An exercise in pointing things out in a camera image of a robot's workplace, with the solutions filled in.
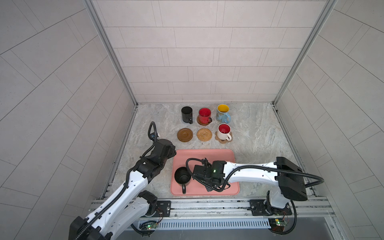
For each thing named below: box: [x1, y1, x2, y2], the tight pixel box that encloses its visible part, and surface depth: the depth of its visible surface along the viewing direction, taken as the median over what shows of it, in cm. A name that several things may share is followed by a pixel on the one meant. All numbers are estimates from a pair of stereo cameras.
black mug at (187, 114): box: [181, 106, 193, 125], surface depth 103 cm
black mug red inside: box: [198, 107, 212, 124], surface depth 104 cm
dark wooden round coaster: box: [177, 128, 193, 142], surface depth 100 cm
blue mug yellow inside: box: [216, 104, 231, 124], surface depth 101 cm
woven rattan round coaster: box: [196, 128, 213, 142], surface depth 101 cm
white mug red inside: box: [217, 123, 232, 141], surface depth 95 cm
